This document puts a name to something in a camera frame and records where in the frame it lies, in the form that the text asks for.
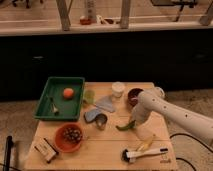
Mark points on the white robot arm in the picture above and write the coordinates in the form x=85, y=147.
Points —
x=153, y=100

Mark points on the black white dish brush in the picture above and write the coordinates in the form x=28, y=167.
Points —
x=129, y=156

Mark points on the green pepper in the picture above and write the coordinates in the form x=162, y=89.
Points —
x=128, y=126

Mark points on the metal cup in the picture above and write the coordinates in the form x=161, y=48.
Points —
x=101, y=121

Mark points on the small cardboard box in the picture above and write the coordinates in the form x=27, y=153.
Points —
x=43, y=146

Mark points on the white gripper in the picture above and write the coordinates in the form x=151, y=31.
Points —
x=140, y=114

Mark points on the red white bottle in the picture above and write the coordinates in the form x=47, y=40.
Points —
x=89, y=16

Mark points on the black stand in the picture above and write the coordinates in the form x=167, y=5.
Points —
x=7, y=156

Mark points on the light green cup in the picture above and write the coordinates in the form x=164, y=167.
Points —
x=88, y=96

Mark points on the white cup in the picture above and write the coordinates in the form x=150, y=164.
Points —
x=118, y=89

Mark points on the dark red bowl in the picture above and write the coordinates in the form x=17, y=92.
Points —
x=132, y=96

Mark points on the yellow banana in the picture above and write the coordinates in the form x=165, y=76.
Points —
x=146, y=143

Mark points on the small metal utensil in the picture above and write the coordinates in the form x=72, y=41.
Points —
x=54, y=108

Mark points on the grey cloth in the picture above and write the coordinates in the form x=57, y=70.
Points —
x=105, y=103

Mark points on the orange bowl with nuts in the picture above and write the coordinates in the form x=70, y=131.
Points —
x=68, y=137

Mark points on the orange ball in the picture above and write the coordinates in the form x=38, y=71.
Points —
x=68, y=93

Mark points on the green plastic tray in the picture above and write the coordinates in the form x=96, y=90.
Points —
x=69, y=109

